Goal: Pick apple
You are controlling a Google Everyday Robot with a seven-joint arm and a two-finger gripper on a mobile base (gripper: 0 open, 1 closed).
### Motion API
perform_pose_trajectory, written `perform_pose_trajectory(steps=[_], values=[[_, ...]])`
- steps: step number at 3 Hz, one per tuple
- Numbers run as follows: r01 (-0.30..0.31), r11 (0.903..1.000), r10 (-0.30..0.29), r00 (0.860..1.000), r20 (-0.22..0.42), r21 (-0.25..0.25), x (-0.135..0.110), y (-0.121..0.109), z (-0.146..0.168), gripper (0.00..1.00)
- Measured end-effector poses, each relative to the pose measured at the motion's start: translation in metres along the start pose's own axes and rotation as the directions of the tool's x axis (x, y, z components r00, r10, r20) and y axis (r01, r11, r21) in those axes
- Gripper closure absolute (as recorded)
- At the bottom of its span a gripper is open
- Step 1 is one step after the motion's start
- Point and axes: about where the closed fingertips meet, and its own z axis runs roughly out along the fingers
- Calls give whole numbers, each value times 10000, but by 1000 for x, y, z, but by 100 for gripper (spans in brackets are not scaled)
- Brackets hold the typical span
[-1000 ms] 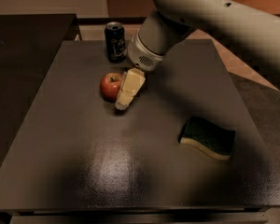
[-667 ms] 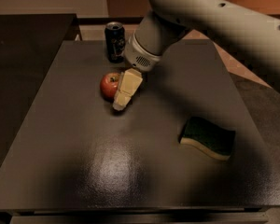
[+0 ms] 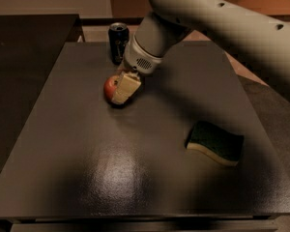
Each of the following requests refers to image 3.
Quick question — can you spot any dark blue soda can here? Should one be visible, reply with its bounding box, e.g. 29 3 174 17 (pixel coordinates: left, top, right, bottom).
108 22 130 65

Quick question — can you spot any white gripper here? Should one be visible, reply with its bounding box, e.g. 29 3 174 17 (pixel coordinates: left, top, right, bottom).
111 36 162 105

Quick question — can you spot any red apple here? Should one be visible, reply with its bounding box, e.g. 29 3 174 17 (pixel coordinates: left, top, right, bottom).
103 75 119 102

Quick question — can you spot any green yellow sponge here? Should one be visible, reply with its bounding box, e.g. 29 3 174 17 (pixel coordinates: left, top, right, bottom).
186 121 245 166

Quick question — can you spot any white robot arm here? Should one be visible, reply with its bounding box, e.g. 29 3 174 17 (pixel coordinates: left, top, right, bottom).
106 0 290 105

